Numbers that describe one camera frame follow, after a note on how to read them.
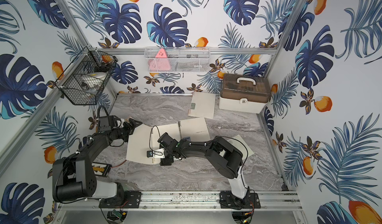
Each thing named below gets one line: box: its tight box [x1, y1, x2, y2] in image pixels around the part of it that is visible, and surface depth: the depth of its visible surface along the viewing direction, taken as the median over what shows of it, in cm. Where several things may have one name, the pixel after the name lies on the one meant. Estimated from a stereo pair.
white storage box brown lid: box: [218, 73, 272, 114], surface depth 102 cm
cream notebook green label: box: [188, 91, 216, 119], surface depth 116 cm
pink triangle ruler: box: [147, 47, 172, 72], surface depth 92 cm
